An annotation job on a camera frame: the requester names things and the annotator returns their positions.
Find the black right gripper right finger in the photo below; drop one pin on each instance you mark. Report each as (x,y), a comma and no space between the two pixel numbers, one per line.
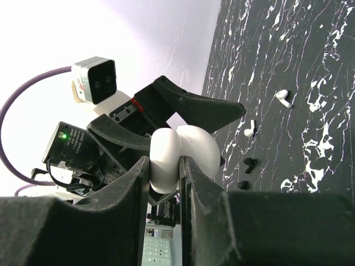
(222,227)

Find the black wireless earbud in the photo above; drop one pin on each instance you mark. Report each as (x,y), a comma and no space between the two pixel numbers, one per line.
(243,185)
(250,163)

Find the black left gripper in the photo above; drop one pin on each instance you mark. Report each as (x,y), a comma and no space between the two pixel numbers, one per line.
(123,126)

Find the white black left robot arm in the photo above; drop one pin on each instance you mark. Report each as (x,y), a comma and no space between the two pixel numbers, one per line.
(72,149)

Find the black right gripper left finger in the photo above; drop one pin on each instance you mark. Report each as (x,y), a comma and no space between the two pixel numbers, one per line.
(105,228)

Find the white wireless earbud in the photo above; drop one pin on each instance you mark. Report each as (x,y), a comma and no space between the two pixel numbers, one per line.
(281,97)
(249,132)

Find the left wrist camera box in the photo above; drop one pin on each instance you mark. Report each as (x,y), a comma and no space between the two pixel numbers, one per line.
(94,79)

